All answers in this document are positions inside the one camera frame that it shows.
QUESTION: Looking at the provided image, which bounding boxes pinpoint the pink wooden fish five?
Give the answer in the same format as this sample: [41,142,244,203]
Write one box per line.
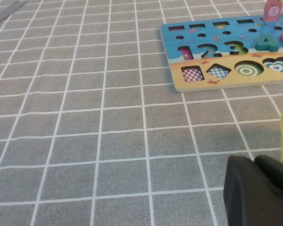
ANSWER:
[261,0,283,23]

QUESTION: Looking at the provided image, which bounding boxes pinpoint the grey checked tablecloth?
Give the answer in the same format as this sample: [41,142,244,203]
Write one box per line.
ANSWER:
[0,0,283,226]

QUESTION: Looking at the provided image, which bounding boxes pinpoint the teal wooden number four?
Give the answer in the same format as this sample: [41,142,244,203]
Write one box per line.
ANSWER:
[254,34,280,52]

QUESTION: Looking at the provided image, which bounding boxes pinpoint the wooden number puzzle board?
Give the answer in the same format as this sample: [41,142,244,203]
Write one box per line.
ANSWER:
[159,13,283,93]

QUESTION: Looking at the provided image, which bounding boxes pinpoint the grey metal strip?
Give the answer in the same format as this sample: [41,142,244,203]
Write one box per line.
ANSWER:
[0,0,28,30]

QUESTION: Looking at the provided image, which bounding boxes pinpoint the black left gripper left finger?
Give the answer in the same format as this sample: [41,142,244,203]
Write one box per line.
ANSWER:
[223,155,283,226]

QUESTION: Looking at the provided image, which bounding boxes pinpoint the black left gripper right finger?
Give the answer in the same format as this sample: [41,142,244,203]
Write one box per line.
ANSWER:
[254,154,283,195]

